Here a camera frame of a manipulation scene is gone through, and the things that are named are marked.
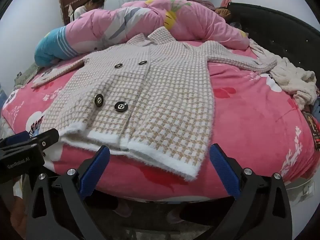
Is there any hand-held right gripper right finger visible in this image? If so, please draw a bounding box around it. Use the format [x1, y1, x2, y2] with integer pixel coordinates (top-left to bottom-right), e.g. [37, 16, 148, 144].
[200, 144, 293, 240]

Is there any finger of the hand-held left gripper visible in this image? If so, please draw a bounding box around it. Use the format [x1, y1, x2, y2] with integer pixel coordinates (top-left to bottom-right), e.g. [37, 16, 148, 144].
[0, 129, 60, 155]

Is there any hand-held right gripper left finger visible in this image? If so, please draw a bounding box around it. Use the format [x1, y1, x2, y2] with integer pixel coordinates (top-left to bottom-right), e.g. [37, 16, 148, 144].
[25, 145, 118, 240]

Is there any beige white houndstooth coat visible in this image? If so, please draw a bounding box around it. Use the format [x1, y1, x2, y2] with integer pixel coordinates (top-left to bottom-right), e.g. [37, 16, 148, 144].
[31, 27, 278, 182]

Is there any pink slipper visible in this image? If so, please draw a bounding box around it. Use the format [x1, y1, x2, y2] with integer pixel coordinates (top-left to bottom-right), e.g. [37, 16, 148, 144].
[166, 209, 184, 224]
[112, 200, 133, 218]

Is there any pink floral fleece blanket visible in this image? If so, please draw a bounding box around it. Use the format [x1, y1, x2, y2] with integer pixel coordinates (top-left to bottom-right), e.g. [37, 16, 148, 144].
[0, 36, 318, 200]

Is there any grey-green patterned cloth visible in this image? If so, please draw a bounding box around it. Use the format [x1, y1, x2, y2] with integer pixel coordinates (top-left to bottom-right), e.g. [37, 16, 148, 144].
[14, 62, 42, 89]

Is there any dark red patterned cloth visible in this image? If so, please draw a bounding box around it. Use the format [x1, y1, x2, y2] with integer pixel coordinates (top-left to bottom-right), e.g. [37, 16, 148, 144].
[301, 105, 320, 153]

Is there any cream fluffy cloth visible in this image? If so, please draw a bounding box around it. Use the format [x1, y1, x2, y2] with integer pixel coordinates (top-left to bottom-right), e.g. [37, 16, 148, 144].
[249, 39, 319, 110]

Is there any black padded headboard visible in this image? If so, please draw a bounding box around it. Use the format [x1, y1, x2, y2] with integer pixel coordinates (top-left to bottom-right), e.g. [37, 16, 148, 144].
[229, 2, 320, 95]

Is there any pink and blue quilt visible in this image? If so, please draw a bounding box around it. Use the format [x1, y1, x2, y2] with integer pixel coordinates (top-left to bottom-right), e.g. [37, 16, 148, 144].
[34, 0, 250, 67]

